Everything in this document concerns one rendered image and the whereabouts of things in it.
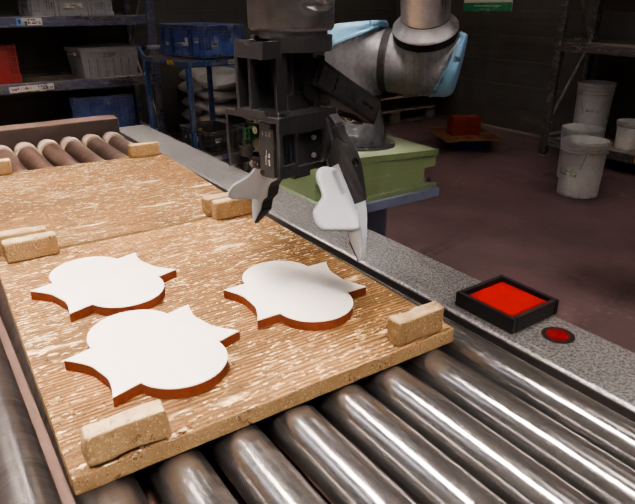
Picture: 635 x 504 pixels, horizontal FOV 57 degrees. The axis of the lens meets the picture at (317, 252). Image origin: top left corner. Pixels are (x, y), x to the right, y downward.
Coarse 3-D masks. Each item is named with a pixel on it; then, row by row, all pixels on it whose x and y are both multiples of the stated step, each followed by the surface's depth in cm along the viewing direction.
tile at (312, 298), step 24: (264, 264) 66; (288, 264) 66; (240, 288) 61; (264, 288) 61; (288, 288) 61; (312, 288) 61; (336, 288) 61; (360, 288) 61; (264, 312) 56; (288, 312) 56; (312, 312) 56; (336, 312) 56
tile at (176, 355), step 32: (128, 320) 55; (160, 320) 55; (192, 320) 55; (96, 352) 50; (128, 352) 50; (160, 352) 50; (192, 352) 50; (224, 352) 50; (128, 384) 46; (160, 384) 46; (192, 384) 46
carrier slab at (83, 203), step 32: (128, 160) 113; (160, 160) 113; (0, 192) 95; (32, 192) 95; (64, 192) 95; (96, 192) 95; (128, 192) 95; (160, 192) 95; (192, 192) 95; (224, 192) 95; (0, 224) 81; (32, 224) 81; (64, 224) 81; (96, 224) 81; (128, 224) 81; (160, 224) 81; (0, 256) 71
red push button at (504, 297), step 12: (492, 288) 65; (504, 288) 65; (516, 288) 65; (480, 300) 62; (492, 300) 62; (504, 300) 62; (516, 300) 62; (528, 300) 62; (540, 300) 62; (504, 312) 60; (516, 312) 60
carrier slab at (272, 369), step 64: (64, 256) 71; (192, 256) 71; (256, 256) 71; (320, 256) 71; (64, 320) 57; (256, 320) 57; (384, 320) 57; (64, 384) 48; (256, 384) 48; (320, 384) 48; (64, 448) 41
